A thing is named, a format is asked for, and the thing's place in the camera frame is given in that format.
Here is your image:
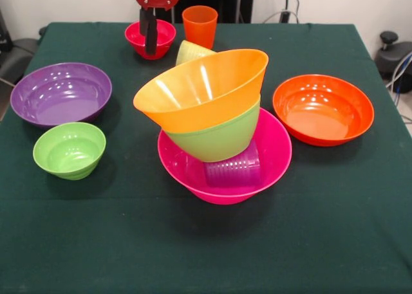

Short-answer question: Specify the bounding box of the yellow cup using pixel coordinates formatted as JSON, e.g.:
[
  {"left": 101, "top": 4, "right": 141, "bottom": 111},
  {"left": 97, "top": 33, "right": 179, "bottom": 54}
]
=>
[{"left": 175, "top": 39, "right": 218, "bottom": 66}]

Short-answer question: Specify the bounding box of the yellow bowl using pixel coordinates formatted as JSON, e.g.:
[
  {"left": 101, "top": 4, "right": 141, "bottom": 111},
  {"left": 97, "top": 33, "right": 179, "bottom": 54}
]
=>
[{"left": 133, "top": 48, "right": 270, "bottom": 134}]

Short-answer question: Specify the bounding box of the purple bowl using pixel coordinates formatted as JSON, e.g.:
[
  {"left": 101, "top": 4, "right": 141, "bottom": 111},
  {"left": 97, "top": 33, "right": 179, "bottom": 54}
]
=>
[{"left": 10, "top": 62, "right": 113, "bottom": 129}]

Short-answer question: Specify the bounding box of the large green bowl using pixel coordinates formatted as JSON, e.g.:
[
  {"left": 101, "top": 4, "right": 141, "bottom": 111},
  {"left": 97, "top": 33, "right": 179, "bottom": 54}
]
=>
[{"left": 164, "top": 99, "right": 261, "bottom": 163}]

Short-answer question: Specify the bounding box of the purple cup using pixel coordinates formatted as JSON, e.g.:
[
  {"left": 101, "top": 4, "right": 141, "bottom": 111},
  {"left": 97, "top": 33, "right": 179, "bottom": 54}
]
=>
[{"left": 203, "top": 139, "right": 262, "bottom": 188}]

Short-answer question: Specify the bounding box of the pink bowl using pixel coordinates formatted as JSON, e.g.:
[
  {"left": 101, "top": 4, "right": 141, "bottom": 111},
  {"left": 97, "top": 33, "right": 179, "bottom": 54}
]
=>
[{"left": 157, "top": 107, "right": 293, "bottom": 206}]

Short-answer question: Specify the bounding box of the red bowl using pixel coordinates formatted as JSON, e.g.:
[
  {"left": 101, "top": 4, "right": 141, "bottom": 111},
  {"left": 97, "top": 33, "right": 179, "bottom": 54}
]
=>
[{"left": 124, "top": 19, "right": 177, "bottom": 60}]

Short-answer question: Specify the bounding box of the orange cup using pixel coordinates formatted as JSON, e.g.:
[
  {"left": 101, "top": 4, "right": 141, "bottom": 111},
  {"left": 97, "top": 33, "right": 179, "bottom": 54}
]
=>
[{"left": 182, "top": 5, "right": 219, "bottom": 50}]

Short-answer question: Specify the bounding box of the dark grey chair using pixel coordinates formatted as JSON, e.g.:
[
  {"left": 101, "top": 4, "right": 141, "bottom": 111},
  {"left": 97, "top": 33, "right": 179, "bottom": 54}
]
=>
[{"left": 0, "top": 7, "right": 48, "bottom": 86}]

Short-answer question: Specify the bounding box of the small green bowl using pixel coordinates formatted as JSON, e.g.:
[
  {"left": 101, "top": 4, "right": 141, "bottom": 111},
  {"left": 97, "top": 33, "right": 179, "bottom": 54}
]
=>
[{"left": 32, "top": 122, "right": 107, "bottom": 181}]

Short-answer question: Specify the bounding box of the orange bowl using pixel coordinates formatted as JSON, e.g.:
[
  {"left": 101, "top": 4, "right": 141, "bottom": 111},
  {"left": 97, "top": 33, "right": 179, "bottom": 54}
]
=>
[{"left": 272, "top": 74, "right": 375, "bottom": 147}]

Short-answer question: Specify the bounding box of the dark green tablecloth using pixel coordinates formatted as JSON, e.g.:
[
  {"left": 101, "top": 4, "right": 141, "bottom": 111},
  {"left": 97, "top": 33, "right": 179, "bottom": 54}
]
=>
[{"left": 0, "top": 22, "right": 412, "bottom": 294}]

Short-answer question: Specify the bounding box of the black round equipment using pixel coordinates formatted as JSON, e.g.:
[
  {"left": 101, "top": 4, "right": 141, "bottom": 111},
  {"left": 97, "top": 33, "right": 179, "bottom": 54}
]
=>
[{"left": 375, "top": 31, "right": 412, "bottom": 80}]

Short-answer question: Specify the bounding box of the thin grey cable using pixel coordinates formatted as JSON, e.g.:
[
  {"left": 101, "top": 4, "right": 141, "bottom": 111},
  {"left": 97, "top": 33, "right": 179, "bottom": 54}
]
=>
[{"left": 259, "top": 10, "right": 302, "bottom": 24}]

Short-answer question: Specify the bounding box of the grey blue cable bundle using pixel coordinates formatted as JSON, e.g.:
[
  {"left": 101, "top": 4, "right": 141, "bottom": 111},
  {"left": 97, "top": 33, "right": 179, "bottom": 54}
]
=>
[{"left": 386, "top": 51, "right": 412, "bottom": 95}]

